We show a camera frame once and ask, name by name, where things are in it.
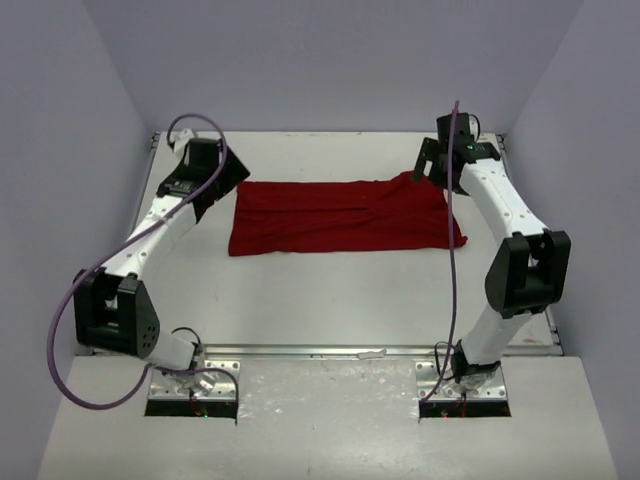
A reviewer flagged red t shirt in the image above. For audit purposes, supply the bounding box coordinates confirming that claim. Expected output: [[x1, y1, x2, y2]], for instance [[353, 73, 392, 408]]
[[228, 171, 468, 257]]

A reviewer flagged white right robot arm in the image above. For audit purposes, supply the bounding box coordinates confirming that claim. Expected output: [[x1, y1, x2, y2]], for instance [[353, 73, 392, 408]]
[[412, 110, 571, 384]]

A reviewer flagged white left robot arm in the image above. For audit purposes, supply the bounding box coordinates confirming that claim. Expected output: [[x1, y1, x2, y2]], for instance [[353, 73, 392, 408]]
[[73, 137, 250, 371]]

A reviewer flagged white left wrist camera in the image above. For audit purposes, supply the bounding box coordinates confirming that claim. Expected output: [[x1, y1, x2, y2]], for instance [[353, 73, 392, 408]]
[[170, 128, 197, 153]]

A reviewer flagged left side table rail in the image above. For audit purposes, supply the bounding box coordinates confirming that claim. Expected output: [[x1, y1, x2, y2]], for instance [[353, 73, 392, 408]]
[[124, 131, 161, 243]]

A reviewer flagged black looped cable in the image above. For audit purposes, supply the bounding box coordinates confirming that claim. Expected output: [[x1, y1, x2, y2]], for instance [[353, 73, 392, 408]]
[[433, 340, 459, 386]]

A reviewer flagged right aluminium base plate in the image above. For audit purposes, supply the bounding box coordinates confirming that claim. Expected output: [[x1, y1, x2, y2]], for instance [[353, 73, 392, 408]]
[[414, 359, 507, 402]]

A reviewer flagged aluminium base plate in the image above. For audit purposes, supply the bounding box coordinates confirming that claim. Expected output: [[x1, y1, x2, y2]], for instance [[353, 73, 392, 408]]
[[414, 359, 507, 402], [148, 357, 241, 402]]

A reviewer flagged left aluminium base plate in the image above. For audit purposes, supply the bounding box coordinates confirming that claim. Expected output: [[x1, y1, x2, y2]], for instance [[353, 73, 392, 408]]
[[148, 357, 241, 402]]

